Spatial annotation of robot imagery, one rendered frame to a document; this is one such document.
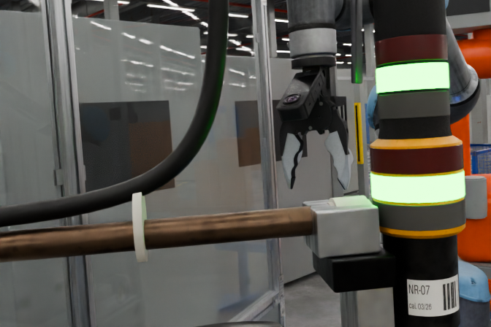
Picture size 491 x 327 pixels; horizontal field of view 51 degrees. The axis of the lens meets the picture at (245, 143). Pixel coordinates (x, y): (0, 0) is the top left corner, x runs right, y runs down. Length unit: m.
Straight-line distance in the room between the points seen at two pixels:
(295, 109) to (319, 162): 4.34
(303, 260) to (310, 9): 4.29
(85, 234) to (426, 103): 0.17
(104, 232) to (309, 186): 4.73
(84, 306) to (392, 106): 0.89
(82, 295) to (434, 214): 0.88
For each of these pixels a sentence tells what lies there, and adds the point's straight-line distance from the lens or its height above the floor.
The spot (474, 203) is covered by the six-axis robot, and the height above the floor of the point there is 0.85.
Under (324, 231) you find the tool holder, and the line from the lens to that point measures 0.24.
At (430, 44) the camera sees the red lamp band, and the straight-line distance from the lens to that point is 0.25.
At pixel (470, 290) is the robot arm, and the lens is 1.10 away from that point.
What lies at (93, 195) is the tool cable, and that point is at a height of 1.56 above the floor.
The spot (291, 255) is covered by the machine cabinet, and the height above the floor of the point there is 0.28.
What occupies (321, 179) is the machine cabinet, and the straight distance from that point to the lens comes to 5.09.
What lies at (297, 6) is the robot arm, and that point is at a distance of 0.83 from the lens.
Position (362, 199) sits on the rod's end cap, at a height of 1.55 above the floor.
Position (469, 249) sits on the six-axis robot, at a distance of 4.29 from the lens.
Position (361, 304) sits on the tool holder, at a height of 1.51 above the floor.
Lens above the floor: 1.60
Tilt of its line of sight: 3 degrees down
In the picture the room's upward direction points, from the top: 4 degrees counter-clockwise
